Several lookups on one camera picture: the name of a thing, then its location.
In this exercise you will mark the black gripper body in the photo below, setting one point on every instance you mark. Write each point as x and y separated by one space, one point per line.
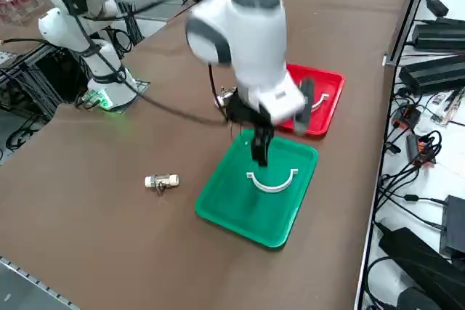
243 110

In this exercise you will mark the large white pipe clamp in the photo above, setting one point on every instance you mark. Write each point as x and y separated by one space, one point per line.
319 104

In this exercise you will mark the small white pipe clamp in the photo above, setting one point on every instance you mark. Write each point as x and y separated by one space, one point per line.
270 189

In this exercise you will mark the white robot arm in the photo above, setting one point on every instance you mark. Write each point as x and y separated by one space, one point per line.
247 34

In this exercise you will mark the red plastic tray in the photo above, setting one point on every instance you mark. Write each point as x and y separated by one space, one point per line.
334 85

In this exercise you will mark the green plastic tray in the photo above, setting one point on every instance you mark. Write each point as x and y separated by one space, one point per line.
236 215

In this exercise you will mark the orange black connector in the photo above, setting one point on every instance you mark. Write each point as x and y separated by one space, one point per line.
423 152
407 115

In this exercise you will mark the large black power adapter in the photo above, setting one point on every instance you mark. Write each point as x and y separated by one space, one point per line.
439 36
432 74

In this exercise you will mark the clear acrylic holder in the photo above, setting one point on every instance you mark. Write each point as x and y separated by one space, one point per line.
448 106

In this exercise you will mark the small black power adapter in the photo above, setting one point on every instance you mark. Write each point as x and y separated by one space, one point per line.
437 7

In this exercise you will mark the long black power brick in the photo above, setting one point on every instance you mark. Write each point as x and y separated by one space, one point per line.
414 255

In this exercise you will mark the black electronics box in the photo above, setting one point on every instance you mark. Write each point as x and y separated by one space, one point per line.
454 226

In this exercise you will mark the black equipment rack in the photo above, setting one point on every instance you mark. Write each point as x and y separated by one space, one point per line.
54 77

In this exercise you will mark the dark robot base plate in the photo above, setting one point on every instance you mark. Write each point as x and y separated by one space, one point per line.
141 86

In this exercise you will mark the black aluminium frame post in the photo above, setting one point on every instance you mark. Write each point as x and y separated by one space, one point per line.
408 16

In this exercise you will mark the black aluminium frame struts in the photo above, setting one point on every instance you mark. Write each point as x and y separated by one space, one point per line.
132 23

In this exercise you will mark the silver aluminium rail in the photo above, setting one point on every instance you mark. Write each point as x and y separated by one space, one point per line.
29 277

